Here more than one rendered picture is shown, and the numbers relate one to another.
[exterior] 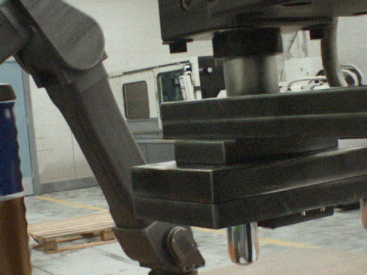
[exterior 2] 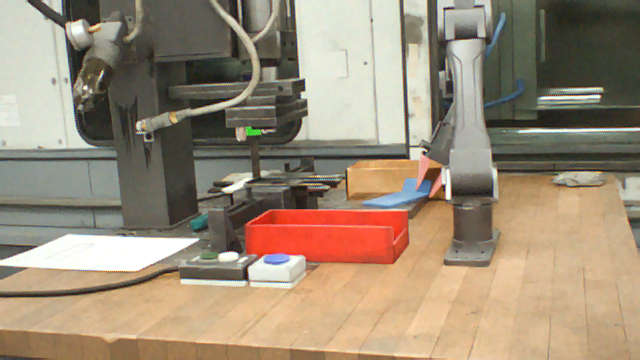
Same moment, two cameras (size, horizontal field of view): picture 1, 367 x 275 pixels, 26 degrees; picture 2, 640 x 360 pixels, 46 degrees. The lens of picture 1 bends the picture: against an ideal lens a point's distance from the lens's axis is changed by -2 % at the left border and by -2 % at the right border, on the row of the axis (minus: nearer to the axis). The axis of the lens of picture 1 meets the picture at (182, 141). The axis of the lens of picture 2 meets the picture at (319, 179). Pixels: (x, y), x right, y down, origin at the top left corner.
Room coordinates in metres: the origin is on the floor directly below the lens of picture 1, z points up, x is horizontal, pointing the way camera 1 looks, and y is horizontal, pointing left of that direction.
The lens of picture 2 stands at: (1.76, -0.92, 1.24)
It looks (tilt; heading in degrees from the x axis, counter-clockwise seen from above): 10 degrees down; 141
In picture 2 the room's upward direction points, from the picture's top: 4 degrees counter-clockwise
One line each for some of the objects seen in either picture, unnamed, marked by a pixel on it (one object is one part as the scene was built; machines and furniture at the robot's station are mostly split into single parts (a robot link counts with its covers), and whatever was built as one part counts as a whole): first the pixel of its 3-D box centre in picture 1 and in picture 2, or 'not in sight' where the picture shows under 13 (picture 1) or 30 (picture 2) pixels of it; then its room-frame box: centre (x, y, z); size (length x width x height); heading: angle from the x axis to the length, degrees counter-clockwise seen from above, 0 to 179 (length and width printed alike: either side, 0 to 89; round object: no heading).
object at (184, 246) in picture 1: (166, 248); (469, 184); (0.97, 0.03, 1.00); 0.09 x 0.06 x 0.06; 41
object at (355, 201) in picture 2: not in sight; (382, 204); (0.64, 0.15, 0.91); 0.17 x 0.16 x 0.02; 122
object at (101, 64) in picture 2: not in sight; (103, 58); (0.38, -0.31, 1.25); 0.19 x 0.07 x 0.19; 122
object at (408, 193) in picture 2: not in sight; (398, 191); (0.66, 0.18, 0.93); 0.15 x 0.07 x 0.03; 97
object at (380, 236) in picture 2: not in sight; (328, 234); (0.80, -0.13, 0.93); 0.25 x 0.12 x 0.06; 32
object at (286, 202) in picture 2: not in sight; (278, 204); (0.55, -0.05, 0.94); 0.20 x 0.10 x 0.07; 122
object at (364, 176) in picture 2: not in sight; (406, 180); (0.57, 0.30, 0.93); 0.25 x 0.13 x 0.08; 32
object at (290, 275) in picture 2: not in sight; (278, 279); (0.86, -0.28, 0.90); 0.07 x 0.07 x 0.06; 32
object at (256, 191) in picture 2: not in sight; (276, 183); (0.55, -0.05, 0.98); 0.20 x 0.10 x 0.01; 122
